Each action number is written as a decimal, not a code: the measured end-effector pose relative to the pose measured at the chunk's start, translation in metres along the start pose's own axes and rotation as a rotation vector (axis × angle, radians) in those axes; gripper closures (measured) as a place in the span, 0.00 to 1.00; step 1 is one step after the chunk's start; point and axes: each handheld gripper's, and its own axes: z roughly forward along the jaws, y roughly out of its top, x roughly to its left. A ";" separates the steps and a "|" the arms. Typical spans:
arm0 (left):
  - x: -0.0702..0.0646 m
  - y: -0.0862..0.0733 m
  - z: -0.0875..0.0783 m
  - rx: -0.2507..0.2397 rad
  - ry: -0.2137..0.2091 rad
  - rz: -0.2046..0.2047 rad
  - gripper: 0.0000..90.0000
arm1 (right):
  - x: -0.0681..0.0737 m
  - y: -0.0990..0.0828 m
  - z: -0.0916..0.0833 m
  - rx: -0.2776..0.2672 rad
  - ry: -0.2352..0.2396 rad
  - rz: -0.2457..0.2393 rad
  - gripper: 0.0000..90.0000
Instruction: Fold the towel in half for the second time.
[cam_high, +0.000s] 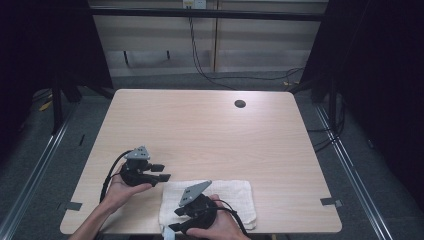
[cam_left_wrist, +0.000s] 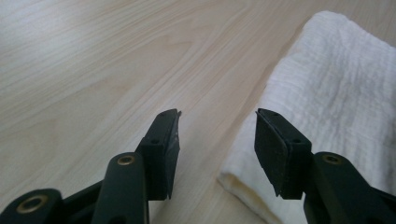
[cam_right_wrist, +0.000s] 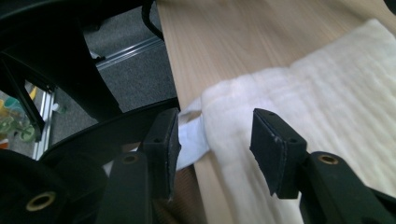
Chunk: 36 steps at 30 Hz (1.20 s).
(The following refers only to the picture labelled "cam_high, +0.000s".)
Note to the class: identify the cream white towel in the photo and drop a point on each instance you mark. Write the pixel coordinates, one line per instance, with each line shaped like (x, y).
(240, 200)

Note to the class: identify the yellow floor tape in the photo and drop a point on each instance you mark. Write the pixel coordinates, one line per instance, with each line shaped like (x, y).
(45, 106)

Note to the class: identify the black metal stand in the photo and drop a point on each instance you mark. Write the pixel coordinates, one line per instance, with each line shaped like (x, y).
(57, 106)

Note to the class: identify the white wall socket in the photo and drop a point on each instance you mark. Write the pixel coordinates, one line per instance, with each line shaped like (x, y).
(194, 3)

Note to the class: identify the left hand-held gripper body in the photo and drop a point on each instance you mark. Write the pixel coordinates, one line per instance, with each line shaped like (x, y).
(136, 173)

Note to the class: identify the person's right hand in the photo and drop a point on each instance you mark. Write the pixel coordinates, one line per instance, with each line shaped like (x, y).
(223, 223)

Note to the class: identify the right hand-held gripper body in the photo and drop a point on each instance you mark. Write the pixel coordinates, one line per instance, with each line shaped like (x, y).
(196, 210)

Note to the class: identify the grey tape strip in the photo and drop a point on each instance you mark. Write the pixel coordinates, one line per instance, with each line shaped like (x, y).
(74, 206)
(332, 202)

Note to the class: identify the person's left hand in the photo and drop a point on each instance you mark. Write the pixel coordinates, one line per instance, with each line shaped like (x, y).
(120, 193)

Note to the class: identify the black horizontal metal bar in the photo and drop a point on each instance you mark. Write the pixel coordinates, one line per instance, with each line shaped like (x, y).
(200, 14)

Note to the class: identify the dark curtain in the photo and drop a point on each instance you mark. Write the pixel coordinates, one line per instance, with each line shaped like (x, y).
(40, 50)
(380, 83)

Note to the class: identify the metal floor rail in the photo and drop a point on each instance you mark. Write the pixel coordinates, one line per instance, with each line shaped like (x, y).
(33, 173)
(353, 180)

